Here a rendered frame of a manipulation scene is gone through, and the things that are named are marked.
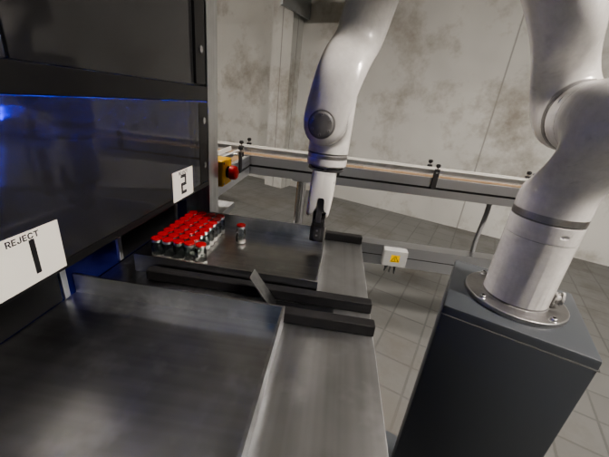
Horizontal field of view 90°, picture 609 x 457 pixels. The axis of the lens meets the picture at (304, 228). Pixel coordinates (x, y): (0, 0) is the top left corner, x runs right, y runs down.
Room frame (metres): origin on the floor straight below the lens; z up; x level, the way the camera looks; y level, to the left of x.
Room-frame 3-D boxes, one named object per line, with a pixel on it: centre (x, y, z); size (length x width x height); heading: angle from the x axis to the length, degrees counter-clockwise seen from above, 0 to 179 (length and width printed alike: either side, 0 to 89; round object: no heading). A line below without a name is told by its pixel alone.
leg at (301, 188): (1.55, 0.04, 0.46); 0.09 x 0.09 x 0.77; 86
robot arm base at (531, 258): (0.57, -0.46, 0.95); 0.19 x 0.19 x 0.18
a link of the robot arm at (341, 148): (0.66, -0.03, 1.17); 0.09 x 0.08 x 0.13; 168
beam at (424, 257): (1.51, -0.51, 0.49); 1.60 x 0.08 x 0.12; 86
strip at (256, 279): (0.42, 0.01, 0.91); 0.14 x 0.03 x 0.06; 87
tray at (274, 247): (0.60, 0.13, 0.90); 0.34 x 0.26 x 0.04; 85
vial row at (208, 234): (0.61, 0.21, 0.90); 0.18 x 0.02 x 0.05; 175
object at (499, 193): (1.52, -0.36, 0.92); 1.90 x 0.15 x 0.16; 86
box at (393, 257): (1.45, -0.48, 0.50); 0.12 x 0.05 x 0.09; 86
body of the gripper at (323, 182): (0.66, -0.03, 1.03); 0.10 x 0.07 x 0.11; 176
